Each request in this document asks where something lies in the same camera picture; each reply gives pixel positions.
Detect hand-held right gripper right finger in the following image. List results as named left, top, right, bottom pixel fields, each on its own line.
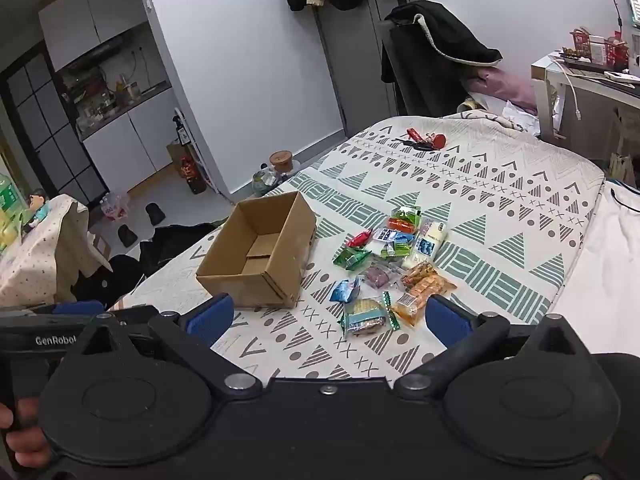
left=394, top=295, right=601, bottom=397

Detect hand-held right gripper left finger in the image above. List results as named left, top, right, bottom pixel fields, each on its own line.
left=70, top=294, right=263, bottom=398

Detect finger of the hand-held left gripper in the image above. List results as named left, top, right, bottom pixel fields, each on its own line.
left=34, top=301, right=107, bottom=317

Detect orange-yellow snack packet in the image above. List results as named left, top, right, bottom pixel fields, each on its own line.
left=391, top=287, right=441, bottom=329

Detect orange breadstick packet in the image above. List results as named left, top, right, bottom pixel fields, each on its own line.
left=400, top=262, right=457, bottom=297

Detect white blue-print bread packet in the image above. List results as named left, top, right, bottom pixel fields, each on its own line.
left=413, top=218, right=449, bottom=262

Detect green-edged cracker packet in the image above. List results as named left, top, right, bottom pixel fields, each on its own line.
left=342, top=294, right=402, bottom=337

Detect purple snack packet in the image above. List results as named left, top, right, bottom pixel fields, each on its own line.
left=361, top=265, right=396, bottom=290

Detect cardboard box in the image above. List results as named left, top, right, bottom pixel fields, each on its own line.
left=195, top=190, right=318, bottom=310

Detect orange green-topped snack packet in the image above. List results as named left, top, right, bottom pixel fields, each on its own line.
left=386, top=206, right=422, bottom=231

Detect dark green snack packet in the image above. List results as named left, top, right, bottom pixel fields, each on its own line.
left=333, top=247, right=372, bottom=269

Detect person's left hand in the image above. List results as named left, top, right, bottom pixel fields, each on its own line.
left=0, top=397, right=53, bottom=469

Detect dotted beige cloth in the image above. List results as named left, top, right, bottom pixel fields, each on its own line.
left=0, top=193, right=114, bottom=307

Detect black clothing pile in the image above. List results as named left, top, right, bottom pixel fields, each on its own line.
left=74, top=222, right=232, bottom=307

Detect cartoon figurine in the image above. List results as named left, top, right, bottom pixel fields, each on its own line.
left=20, top=188, right=54, bottom=236

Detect wrapped water bottle pack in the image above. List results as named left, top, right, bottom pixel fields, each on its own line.
left=99, top=190, right=132, bottom=221

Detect green wrapped pack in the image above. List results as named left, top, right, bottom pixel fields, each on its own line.
left=0, top=172, right=26, bottom=251

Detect dark red-label bottle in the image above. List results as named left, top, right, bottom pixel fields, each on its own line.
left=180, top=157, right=207, bottom=195

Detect clear trash bag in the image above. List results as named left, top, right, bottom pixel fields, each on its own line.
left=251, top=167, right=286, bottom=199

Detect brown floor carton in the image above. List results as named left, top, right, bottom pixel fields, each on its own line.
left=166, top=141, right=187, bottom=179

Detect white base cabinets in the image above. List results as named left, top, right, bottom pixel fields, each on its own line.
left=82, top=87, right=184, bottom=194

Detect brown lidded bucket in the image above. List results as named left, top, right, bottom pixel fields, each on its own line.
left=269, top=150, right=296, bottom=175

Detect white sheet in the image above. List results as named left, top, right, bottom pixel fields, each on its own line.
left=549, top=179, right=640, bottom=357

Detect black grid partition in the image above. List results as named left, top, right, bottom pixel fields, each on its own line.
left=0, top=40, right=109, bottom=209

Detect black office chair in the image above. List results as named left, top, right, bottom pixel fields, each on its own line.
left=380, top=5, right=482, bottom=117

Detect pink cloth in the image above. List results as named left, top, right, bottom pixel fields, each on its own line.
left=464, top=66, right=539, bottom=114

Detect white desk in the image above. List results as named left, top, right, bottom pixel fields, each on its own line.
left=530, top=50, right=640, bottom=161

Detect grey door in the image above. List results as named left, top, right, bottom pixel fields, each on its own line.
left=312, top=0, right=420, bottom=137

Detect black fleece-lined coat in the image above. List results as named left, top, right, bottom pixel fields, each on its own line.
left=381, top=0, right=504, bottom=86

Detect red basket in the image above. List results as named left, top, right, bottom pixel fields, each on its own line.
left=569, top=27, right=630, bottom=69

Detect white cable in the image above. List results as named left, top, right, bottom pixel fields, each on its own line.
left=547, top=55, right=584, bottom=121

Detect white wall cabinets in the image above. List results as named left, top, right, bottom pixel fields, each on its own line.
left=37, top=0, right=151, bottom=74

